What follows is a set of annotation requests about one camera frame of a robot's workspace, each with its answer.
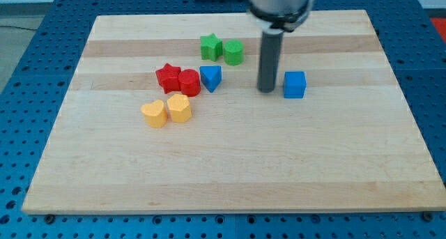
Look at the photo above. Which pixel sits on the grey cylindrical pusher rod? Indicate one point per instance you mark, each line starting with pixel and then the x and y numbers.
pixel 270 49

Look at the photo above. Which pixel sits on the blue cube block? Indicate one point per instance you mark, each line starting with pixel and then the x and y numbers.
pixel 294 84

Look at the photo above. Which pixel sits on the blue triangle block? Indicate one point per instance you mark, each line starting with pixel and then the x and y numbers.
pixel 211 76

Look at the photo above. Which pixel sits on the green cylinder block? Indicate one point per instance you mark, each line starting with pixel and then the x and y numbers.
pixel 233 52

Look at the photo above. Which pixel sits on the green star block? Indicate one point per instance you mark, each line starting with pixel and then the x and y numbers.
pixel 211 47

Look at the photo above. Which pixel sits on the red cylinder block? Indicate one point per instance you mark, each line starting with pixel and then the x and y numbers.
pixel 189 81

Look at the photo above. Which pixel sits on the red star block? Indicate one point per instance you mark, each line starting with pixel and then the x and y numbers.
pixel 167 78

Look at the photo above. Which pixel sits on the yellow pentagon block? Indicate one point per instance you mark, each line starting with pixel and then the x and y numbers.
pixel 179 108

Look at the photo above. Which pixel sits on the light wooden board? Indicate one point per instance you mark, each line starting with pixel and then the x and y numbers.
pixel 350 145

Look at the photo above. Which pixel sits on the yellow heart block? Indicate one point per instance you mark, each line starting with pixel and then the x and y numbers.
pixel 155 114

